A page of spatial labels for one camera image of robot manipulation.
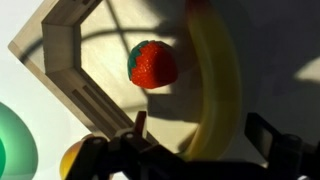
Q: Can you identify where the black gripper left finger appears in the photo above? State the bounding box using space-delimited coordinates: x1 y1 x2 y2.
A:
64 110 181 180

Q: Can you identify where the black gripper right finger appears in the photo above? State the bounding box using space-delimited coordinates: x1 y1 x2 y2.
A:
244 112 320 180

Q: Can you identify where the yellow toy banana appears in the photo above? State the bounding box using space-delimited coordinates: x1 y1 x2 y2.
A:
176 0 243 162

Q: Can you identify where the wooden slatted crate tray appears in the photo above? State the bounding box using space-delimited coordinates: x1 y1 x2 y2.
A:
8 0 208 151

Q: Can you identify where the yellow orange toy peach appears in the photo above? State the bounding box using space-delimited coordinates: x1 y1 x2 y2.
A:
59 133 114 180

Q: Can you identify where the red toy strawberry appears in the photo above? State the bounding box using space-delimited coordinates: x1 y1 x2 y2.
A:
127 39 179 90

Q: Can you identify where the green translucent plastic bowl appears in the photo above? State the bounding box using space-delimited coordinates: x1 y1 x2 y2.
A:
0 101 39 180

